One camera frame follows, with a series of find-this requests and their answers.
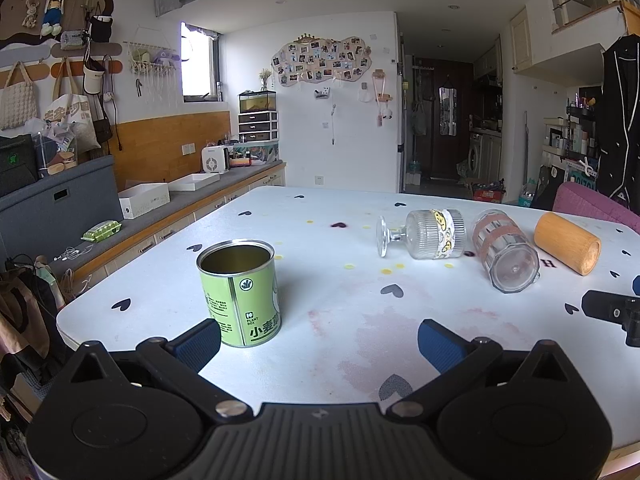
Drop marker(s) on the pink hanging wall ornament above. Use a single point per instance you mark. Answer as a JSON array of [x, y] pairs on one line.
[[382, 97]]

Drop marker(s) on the wall socket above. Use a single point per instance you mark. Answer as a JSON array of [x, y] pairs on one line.
[[188, 149]]

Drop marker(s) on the beige rabbit plush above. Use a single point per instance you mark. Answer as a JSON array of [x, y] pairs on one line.
[[31, 14]]

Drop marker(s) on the ribbed glass goblet yellow sticker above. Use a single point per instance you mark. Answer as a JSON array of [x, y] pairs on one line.
[[430, 235]]

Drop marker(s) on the colourful patterned box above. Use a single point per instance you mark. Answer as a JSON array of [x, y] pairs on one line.
[[255, 154]]

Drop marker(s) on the window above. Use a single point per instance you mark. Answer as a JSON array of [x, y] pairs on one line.
[[197, 65]]

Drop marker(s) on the white knitted tote bag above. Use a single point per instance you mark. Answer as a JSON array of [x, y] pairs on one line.
[[17, 102]]

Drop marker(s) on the white sun visor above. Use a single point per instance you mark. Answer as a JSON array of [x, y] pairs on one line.
[[92, 80]]

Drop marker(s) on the hallway mirror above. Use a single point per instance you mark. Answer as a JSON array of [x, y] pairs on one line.
[[448, 111]]

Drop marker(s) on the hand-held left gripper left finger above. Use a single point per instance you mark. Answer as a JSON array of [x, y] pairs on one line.
[[199, 344]]

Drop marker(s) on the wooden cup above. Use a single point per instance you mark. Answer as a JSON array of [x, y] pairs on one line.
[[567, 242]]

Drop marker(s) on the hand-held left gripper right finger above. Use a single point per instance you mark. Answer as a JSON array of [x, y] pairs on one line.
[[440, 345]]

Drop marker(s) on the pink chair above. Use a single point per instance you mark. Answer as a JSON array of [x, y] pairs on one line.
[[595, 207]]

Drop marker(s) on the blue plush doll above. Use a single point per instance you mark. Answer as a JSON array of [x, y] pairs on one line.
[[52, 10]]

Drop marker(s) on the white flat tray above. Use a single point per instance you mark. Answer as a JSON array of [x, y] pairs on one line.
[[194, 181]]

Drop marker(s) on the storage rack with bottles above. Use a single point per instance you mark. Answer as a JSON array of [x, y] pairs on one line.
[[575, 135]]

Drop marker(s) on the small brown shoulder bag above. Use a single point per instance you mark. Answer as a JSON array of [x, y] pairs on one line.
[[103, 130]]

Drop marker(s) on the printed canvas tote bag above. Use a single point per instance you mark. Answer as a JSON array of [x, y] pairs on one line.
[[72, 117]]

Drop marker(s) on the grey hanging bag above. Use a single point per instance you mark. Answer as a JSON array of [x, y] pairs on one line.
[[419, 120]]

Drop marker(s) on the washing machine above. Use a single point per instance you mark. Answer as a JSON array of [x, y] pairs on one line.
[[475, 155]]

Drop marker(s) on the red box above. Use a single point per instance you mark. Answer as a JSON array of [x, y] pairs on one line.
[[489, 194]]

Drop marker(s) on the macrame hanging wall shelf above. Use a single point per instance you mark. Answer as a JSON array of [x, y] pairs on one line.
[[150, 62]]

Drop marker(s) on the brown wall cork board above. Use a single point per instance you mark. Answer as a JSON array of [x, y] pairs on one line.
[[15, 10]]

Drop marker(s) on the white cardboard box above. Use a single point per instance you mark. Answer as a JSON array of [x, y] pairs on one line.
[[145, 200]]

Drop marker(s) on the pile of clothes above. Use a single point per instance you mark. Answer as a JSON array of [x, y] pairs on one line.
[[25, 310]]

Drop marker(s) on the white desktop appliance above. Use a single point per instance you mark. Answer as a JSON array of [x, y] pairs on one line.
[[214, 160]]

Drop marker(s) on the vase with dried flowers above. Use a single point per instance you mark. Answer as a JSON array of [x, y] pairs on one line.
[[265, 80]]

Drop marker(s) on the clear glass cup brown band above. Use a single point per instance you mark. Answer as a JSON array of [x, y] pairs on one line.
[[502, 245]]

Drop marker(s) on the cloud-shaped photo board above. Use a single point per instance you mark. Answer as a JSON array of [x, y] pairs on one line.
[[320, 62]]

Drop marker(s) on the green tin can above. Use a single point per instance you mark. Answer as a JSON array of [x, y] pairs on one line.
[[245, 300]]

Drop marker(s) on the grey padded storage box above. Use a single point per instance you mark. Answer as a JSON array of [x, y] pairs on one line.
[[55, 205]]

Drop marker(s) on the green wet wipes pack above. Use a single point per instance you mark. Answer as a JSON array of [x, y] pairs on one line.
[[102, 231]]

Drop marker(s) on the small drawer organizer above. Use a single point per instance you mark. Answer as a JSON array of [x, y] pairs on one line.
[[257, 127]]

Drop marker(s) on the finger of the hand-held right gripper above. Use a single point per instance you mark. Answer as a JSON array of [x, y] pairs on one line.
[[602, 306], [636, 286]]

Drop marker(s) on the black case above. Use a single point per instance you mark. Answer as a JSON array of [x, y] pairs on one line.
[[17, 165]]

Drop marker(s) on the black jacket white trim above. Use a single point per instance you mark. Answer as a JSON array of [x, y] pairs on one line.
[[620, 125]]

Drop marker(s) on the wooden sideboard cabinet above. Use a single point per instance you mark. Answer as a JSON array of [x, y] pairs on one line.
[[165, 230]]

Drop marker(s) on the glass fish tank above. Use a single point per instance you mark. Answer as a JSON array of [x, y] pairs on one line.
[[257, 101]]

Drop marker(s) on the black hanging pouch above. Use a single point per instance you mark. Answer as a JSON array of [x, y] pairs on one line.
[[101, 27]]

